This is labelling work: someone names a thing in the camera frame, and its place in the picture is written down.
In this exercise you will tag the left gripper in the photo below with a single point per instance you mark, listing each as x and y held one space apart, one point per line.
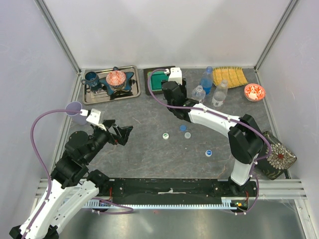
123 133

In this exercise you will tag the blue cap small bottle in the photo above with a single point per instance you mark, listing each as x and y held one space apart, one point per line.
198 94

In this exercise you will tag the blue label plastic bottle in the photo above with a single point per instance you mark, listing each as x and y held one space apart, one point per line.
207 80

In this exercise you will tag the white cap clear bottle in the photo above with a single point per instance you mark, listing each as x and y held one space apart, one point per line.
220 93

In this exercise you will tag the white green Cestbon cap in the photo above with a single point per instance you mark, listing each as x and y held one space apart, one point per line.
165 136

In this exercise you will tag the blue white Pocari cap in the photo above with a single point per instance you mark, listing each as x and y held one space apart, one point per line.
208 153

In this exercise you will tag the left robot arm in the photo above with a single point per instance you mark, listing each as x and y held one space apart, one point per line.
72 184

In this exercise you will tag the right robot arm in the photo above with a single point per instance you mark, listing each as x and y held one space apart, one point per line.
245 138

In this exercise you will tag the green square plate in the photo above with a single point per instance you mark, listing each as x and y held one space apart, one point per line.
156 79

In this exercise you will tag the purple plastic cup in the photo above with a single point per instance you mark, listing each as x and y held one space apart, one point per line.
73 109

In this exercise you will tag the metal tray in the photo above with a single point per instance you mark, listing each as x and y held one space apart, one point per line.
94 95

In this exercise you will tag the blue star shaped dish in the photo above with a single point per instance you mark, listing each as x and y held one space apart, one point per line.
126 87

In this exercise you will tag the red patterned bowl on tray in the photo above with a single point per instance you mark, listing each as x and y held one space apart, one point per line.
116 78

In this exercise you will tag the yellow bamboo pattern plate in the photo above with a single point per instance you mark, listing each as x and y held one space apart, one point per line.
233 75

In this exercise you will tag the dark blue mug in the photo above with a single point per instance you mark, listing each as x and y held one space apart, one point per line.
91 79

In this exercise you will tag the orange white floral bowl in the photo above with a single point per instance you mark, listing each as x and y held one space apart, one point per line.
254 92

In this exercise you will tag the dark floral square plate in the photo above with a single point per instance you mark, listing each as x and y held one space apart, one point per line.
279 161

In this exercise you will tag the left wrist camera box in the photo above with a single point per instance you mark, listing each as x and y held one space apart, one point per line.
94 117

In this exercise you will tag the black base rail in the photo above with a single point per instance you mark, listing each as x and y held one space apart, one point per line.
173 190

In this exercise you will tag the white cable duct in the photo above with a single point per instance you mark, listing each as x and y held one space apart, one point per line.
98 204

